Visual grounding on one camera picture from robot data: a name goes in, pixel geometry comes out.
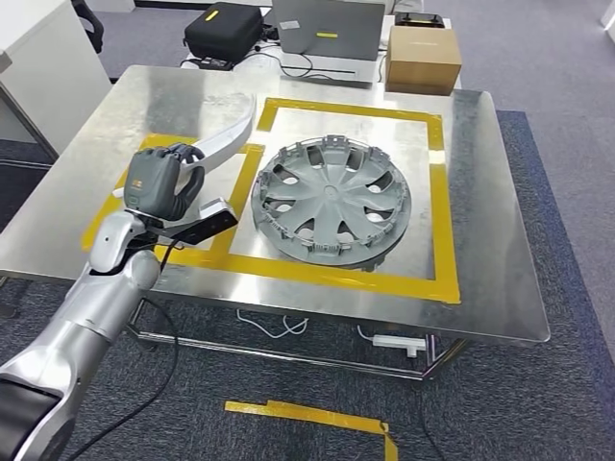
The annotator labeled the yellow floor tape strip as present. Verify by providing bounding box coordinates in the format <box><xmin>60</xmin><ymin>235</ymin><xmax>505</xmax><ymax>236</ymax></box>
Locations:
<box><xmin>224</xmin><ymin>399</ymin><xmax>400</xmax><ymax>461</ymax></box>

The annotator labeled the white office desk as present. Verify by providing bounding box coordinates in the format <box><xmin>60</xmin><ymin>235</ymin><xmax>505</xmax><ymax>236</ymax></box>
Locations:
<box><xmin>0</xmin><ymin>0</ymin><xmax>113</xmax><ymax>160</ymax></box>

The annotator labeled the brown cardboard box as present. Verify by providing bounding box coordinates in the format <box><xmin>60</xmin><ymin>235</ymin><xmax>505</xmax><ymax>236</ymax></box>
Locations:
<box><xmin>385</xmin><ymin>25</ymin><xmax>463</xmax><ymax>97</ymax></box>

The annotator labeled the white loose cable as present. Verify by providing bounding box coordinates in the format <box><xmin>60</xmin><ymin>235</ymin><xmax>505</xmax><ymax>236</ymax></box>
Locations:
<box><xmin>235</xmin><ymin>308</ymin><xmax>310</xmax><ymax>340</ymax></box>

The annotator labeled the white curved plastic part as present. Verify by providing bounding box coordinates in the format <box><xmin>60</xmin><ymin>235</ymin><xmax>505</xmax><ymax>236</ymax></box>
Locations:
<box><xmin>111</xmin><ymin>93</ymin><xmax>257</xmax><ymax>200</ymax></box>

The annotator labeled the steel workbench table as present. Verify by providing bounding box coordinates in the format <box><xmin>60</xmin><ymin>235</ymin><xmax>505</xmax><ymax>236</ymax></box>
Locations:
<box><xmin>0</xmin><ymin>63</ymin><xmax>552</xmax><ymax>383</ymax></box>

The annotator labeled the yellow table tape outline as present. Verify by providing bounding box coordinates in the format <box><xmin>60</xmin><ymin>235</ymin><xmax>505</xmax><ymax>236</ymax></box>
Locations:
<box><xmin>81</xmin><ymin>96</ymin><xmax>462</xmax><ymax>305</ymax></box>

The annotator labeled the black tray device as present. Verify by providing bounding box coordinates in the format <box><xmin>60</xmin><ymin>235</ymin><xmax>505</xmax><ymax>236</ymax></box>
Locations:
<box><xmin>394</xmin><ymin>11</ymin><xmax>446</xmax><ymax>29</ymax></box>

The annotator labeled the white power strip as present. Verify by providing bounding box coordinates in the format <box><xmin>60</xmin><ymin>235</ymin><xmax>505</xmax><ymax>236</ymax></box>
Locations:
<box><xmin>372</xmin><ymin>333</ymin><xmax>428</xmax><ymax>359</ymax></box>

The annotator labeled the black office chair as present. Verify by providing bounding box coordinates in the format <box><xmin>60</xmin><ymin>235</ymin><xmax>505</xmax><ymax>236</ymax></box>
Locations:
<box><xmin>72</xmin><ymin>0</ymin><xmax>105</xmax><ymax>56</ymax></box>

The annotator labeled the grey wheel hubcap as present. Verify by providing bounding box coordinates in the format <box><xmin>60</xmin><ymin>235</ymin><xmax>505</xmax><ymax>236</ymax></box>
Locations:
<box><xmin>250</xmin><ymin>134</ymin><xmax>413</xmax><ymax>269</ymax></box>

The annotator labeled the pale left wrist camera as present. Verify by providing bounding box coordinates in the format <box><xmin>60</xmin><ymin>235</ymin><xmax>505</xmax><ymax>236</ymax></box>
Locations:
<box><xmin>180</xmin><ymin>197</ymin><xmax>240</xmax><ymax>248</ymax></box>

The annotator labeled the black carrying case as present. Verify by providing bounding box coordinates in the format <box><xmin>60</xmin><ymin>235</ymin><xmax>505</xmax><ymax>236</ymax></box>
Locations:
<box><xmin>183</xmin><ymin>1</ymin><xmax>264</xmax><ymax>63</ymax></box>

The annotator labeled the grey laptop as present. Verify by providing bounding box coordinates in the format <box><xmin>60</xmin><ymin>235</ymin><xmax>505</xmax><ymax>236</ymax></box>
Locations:
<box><xmin>271</xmin><ymin>0</ymin><xmax>387</xmax><ymax>84</ymax></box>

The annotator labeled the white side table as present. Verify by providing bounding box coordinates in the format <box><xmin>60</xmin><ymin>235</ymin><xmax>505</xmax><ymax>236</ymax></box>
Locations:
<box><xmin>180</xmin><ymin>6</ymin><xmax>462</xmax><ymax>90</ymax></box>

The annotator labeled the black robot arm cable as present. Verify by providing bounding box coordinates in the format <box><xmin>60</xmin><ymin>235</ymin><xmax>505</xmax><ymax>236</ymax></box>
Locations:
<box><xmin>64</xmin><ymin>238</ymin><xmax>181</xmax><ymax>461</ymax></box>

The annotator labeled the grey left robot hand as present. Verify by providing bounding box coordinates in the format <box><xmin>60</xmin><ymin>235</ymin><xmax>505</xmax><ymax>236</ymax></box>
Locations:
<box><xmin>123</xmin><ymin>142</ymin><xmax>207</xmax><ymax>222</ymax></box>

